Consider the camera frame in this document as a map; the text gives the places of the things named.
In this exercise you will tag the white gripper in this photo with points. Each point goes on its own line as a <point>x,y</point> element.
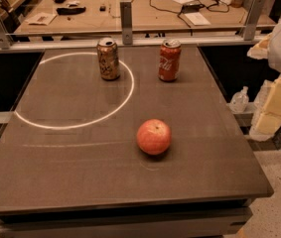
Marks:
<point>267,121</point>

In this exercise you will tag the red apple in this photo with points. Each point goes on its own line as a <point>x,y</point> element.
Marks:
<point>154,137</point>

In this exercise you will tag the red cola can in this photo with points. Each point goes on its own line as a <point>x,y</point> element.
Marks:
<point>169,62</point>

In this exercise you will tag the gold soda can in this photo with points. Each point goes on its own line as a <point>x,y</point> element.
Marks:
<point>108,60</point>

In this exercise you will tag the clear plastic bottle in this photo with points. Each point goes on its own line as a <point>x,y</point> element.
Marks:
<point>239,101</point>

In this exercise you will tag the white envelope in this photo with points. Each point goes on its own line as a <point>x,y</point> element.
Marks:
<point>197,19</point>

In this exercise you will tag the wooden background table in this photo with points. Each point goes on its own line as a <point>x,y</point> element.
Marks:
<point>112,17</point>

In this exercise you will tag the black device on table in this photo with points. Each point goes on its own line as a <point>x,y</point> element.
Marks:
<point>71,10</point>

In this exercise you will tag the white paper sheet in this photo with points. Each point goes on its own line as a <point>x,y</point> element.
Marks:
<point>42,18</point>

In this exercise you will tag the metal rail with brackets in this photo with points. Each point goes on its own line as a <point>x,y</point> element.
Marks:
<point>252,31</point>

